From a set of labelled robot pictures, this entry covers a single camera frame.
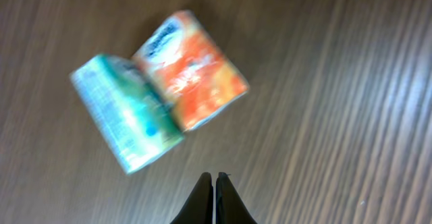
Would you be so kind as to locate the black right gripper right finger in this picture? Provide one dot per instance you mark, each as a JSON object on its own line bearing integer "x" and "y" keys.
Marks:
{"x": 230, "y": 208}

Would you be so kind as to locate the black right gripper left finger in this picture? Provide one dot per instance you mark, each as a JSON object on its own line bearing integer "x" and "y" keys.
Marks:
{"x": 198, "y": 208}

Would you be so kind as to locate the teal tissue pack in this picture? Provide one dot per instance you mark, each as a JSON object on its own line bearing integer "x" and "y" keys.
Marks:
{"x": 127, "y": 111}

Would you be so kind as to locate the orange tissue pack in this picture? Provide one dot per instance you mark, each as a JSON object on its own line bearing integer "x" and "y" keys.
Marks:
{"x": 189, "y": 71}

